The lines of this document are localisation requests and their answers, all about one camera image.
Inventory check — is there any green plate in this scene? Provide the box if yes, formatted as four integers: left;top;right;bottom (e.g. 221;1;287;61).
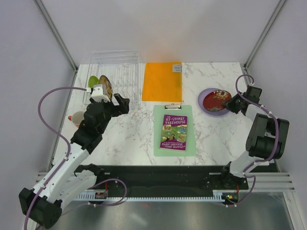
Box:
88;75;100;88

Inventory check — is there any red floral plate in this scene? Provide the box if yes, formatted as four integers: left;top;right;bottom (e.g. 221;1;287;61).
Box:
202;90;232;112

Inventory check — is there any lilac plastic plate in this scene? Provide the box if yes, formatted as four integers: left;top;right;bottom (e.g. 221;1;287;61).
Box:
197;88;232;116

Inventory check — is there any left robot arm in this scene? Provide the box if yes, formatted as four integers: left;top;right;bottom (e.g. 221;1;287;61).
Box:
19;93;130;229

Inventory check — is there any mint green clipboard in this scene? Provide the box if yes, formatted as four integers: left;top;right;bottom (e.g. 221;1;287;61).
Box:
153;105;196;157

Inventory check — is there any white wire dish rack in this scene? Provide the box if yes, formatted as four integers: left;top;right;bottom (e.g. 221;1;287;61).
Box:
84;50;142;110

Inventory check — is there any orange and white mug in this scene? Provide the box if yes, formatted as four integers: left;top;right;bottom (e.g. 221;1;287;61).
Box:
68;111;84;127

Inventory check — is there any purple treehouse book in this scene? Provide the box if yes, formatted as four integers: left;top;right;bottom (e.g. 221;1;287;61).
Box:
160;115;188;151

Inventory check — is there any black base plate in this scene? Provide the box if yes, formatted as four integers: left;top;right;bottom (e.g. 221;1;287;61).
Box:
76;164;250;197

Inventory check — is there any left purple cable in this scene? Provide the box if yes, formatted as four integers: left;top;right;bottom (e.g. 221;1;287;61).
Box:
24;86;93;229

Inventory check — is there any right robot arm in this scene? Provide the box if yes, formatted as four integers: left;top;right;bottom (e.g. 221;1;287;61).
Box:
219;86;290;189

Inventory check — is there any orange folder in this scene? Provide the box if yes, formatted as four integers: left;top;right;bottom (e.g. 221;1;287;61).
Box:
142;62;182;103

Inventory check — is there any white slotted cable duct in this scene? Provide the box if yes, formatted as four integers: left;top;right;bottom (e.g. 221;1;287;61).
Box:
74;190;237;202

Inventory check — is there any brown patterned plate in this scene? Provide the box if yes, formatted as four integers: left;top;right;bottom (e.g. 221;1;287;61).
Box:
99;75;113;100

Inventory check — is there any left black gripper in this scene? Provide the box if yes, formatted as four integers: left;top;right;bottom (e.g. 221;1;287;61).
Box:
97;93;129;134

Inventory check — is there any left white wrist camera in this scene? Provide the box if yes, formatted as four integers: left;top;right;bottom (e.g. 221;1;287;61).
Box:
86;84;111;103

